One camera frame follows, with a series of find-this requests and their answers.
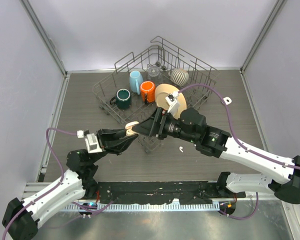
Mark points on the white earbud charging case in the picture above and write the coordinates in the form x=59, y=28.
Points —
x=227, y=100

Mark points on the orange mug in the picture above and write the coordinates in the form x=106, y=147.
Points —
x=147, y=91

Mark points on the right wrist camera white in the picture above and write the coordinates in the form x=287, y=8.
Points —
x=173, y=103

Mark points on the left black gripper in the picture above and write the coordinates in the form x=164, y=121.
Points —
x=110, y=142

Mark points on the aluminium frame post right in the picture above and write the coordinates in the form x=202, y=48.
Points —
x=275, y=11

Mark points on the grey wire dish rack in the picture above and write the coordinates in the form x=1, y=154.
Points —
x=166, y=56

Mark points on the striped ceramic mug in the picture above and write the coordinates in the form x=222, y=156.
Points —
x=178, y=76

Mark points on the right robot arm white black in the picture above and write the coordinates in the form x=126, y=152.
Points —
x=276, y=175

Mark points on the beige plate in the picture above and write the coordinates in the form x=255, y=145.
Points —
x=164, y=89

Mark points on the aluminium frame rail front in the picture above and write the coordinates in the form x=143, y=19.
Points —
x=32, y=188

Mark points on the white slotted cable duct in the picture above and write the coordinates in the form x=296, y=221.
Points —
x=175, y=206

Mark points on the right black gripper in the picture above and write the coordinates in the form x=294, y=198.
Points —
x=151, y=127

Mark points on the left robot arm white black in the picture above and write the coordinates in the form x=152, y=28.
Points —
x=23, y=218

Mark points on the aluminium frame post left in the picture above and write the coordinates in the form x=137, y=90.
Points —
x=44, y=35

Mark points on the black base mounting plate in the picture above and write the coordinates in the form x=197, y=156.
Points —
x=159, y=192

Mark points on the clear glass cup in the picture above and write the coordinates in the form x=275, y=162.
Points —
x=154, y=75

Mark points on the aluminium frame post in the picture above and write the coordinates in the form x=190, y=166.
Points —
x=275, y=11
x=44, y=35

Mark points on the dark green mug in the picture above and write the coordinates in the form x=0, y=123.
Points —
x=122, y=99

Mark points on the light blue mug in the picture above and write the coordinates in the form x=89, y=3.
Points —
x=135, y=81

